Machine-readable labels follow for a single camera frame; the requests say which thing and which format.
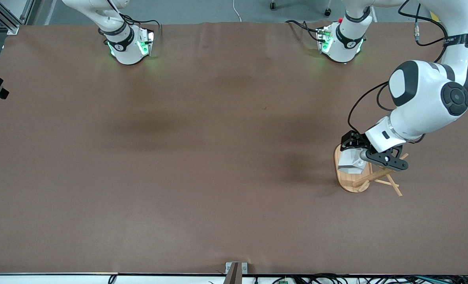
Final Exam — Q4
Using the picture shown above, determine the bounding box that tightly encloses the white faceted cup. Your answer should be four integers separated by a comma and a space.
337, 148, 369, 176

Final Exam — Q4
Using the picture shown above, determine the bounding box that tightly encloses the wooden cup rack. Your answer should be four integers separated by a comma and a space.
334, 144, 409, 197

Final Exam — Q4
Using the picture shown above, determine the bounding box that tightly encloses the brown table cover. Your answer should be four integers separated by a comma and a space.
0, 22, 468, 275

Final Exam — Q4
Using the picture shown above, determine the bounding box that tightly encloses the aluminium frame post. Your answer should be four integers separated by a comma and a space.
0, 0, 35, 35

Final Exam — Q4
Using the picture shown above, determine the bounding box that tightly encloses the black left base cable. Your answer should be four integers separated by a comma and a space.
285, 19, 322, 42

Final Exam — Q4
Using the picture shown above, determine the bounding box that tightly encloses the black base cable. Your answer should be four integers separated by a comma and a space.
285, 19, 322, 42
119, 14, 162, 40

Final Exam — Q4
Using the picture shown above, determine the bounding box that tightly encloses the black cable bundle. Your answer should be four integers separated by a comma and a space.
271, 273, 468, 284

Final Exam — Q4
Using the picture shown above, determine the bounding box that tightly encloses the black right base cable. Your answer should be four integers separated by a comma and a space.
119, 14, 162, 40

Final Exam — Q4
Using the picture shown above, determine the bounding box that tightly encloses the metal bracket with post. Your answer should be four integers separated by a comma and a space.
224, 262, 248, 284

